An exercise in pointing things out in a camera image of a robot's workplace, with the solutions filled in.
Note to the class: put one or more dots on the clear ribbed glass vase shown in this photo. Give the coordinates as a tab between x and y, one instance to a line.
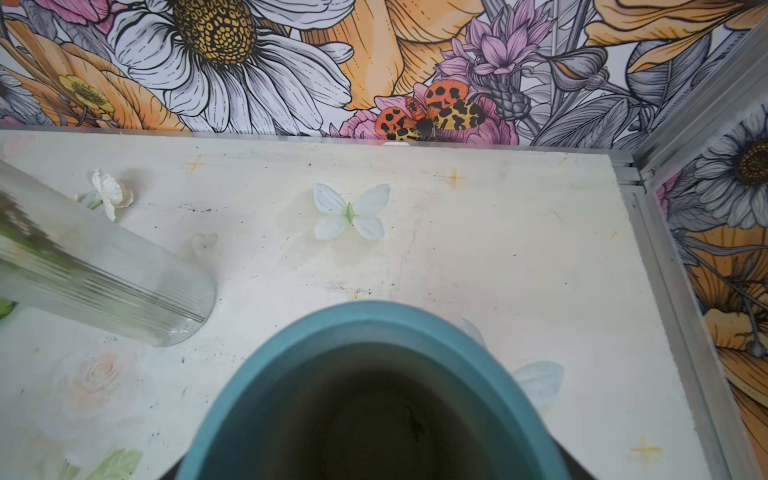
60	257

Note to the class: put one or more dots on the teal ceramic vase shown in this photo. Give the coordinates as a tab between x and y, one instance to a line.
372	390

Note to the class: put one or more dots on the white daisy flower stem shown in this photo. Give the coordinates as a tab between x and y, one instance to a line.
107	193

